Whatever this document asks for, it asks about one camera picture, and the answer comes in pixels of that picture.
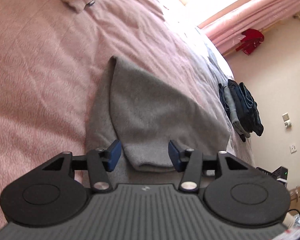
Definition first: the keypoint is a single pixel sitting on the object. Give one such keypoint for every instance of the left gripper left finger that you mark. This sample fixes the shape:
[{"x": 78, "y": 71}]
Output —
[{"x": 100, "y": 162}]

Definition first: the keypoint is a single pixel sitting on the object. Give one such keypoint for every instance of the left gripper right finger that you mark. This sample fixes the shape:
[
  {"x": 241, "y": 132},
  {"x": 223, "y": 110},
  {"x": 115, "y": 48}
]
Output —
[{"x": 189, "y": 162}]

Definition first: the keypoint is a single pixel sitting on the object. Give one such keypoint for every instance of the grey t-shirt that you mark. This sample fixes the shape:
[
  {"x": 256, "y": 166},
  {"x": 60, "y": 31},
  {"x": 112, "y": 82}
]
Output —
[{"x": 145, "y": 114}]

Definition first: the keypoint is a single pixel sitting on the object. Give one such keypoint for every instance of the grey folded garment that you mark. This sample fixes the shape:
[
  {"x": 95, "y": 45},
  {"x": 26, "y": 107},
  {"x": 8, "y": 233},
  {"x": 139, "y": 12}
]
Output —
[{"x": 233, "y": 115}]

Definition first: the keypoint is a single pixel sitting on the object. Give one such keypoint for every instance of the dark blue folded jeans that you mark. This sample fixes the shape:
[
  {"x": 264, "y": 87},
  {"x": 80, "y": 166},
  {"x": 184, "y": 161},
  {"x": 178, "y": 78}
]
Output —
[{"x": 246, "y": 106}]

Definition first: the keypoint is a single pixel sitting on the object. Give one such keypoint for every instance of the black power adapter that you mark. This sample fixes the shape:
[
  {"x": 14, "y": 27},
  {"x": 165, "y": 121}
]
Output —
[{"x": 280, "y": 174}]

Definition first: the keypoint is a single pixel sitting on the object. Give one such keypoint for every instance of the pink bed duvet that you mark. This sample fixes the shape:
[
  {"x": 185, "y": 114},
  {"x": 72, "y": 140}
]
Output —
[{"x": 52, "y": 60}]

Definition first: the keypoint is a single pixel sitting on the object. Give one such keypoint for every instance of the red hanging garment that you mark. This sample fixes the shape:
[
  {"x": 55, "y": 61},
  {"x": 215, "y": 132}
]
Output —
[{"x": 251, "y": 40}]

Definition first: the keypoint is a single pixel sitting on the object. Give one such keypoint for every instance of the right pink curtain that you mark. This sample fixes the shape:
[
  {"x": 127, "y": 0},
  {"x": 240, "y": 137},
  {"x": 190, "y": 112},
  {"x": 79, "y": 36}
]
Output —
[{"x": 225, "y": 28}]

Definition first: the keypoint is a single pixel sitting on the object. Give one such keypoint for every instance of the white wall socket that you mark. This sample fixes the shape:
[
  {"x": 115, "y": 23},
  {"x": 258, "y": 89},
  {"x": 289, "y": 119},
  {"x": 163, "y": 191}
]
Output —
[{"x": 292, "y": 148}]

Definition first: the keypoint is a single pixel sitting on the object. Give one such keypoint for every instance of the white wall switch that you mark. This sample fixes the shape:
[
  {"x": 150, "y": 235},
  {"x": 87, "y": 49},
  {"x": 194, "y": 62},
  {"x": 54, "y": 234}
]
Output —
[{"x": 287, "y": 120}]

